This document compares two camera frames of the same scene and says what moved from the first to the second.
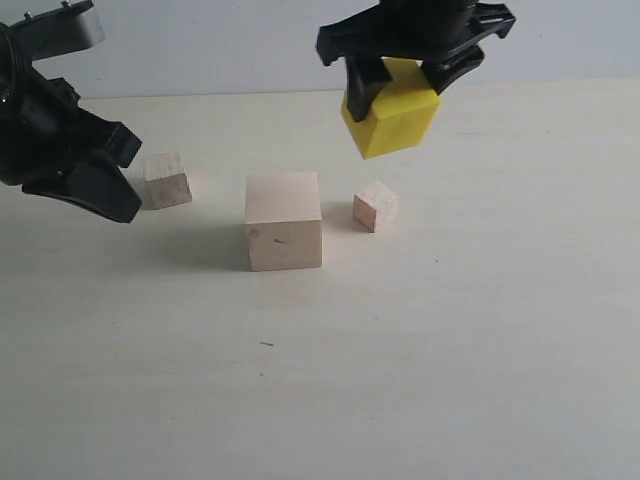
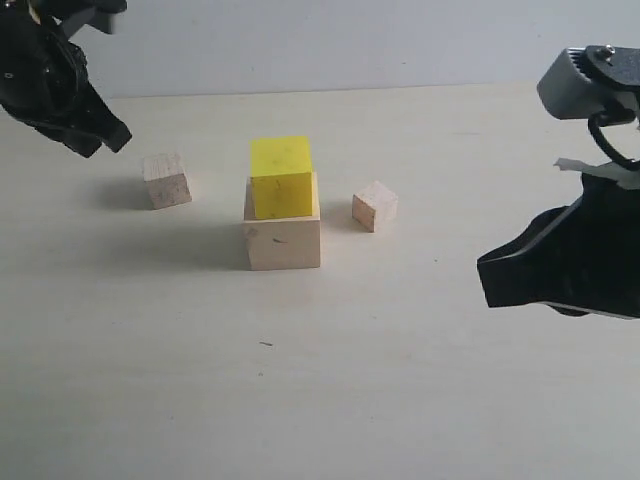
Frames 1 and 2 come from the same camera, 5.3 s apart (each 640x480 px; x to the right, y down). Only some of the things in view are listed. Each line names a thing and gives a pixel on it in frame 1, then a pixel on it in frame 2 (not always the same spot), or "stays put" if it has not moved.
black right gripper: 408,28 -> 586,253
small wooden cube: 375,206 stays put
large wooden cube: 282,221 stays put
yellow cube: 400,114 -> 281,172
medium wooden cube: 166,180 stays put
